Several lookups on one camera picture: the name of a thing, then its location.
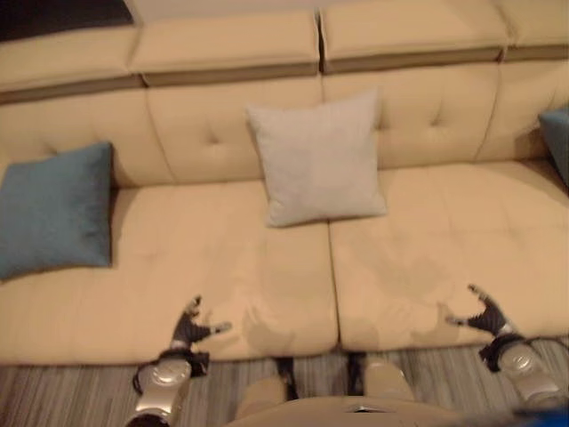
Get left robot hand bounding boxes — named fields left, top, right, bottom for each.
left=171, top=294, right=233, bottom=350

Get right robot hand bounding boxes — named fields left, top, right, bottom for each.
left=445, top=283, right=519, bottom=338

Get cream leather sofa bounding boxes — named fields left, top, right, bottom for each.
left=0, top=0, right=569, bottom=368

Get grey striped rug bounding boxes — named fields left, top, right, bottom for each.
left=0, top=335, right=569, bottom=427

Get blue object at corner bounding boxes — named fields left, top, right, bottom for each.
left=510, top=407, right=569, bottom=427

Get silver robot legs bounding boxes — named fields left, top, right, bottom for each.
left=230, top=350, right=463, bottom=427

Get teal square cushion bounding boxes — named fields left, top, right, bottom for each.
left=537, top=108, right=569, bottom=190
left=0, top=141, right=115, bottom=282

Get light grey square cushion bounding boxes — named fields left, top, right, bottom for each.
left=244, top=86, right=388, bottom=229

